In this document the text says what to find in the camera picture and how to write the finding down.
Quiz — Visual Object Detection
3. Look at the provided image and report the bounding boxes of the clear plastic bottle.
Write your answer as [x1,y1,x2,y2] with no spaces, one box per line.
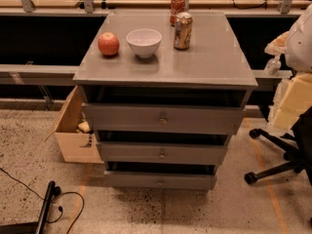
[264,56,282,76]

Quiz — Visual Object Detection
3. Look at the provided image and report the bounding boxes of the black floor cable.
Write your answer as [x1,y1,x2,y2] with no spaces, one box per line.
[0,167,86,234]

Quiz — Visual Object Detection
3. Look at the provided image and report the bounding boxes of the grey middle drawer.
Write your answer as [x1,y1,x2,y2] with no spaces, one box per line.
[97,142,227,165]

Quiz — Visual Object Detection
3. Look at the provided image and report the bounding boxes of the white ceramic bowl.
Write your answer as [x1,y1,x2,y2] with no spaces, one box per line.
[126,28,162,58]

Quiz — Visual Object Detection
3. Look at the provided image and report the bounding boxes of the black stand base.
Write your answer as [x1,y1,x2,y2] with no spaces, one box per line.
[0,180,62,234]

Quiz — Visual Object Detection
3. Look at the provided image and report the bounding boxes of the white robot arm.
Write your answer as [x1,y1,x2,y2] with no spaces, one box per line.
[285,4,312,72]

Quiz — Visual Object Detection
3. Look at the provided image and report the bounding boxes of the red apple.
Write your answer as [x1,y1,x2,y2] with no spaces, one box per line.
[97,32,120,57]

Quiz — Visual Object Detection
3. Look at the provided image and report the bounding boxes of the grey drawer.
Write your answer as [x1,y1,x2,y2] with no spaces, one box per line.
[97,142,227,165]
[104,171,216,190]
[82,103,244,135]

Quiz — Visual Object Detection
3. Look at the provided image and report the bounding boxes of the grey top drawer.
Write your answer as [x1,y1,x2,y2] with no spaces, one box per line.
[82,103,244,135]

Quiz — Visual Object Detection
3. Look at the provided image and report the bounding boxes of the grey drawer cabinet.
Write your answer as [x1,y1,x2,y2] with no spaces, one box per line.
[74,10,257,176]

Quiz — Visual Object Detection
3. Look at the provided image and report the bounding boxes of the red soda can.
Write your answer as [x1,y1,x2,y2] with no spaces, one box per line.
[170,0,185,26]

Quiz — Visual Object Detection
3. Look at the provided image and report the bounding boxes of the open cardboard box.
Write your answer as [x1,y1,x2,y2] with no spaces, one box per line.
[46,87,102,164]

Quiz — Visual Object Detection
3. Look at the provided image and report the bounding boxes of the orange soda can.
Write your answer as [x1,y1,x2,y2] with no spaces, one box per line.
[174,12,193,50]

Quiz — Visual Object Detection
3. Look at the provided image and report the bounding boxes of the grey bottom drawer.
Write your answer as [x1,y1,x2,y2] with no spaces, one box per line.
[104,171,216,190]

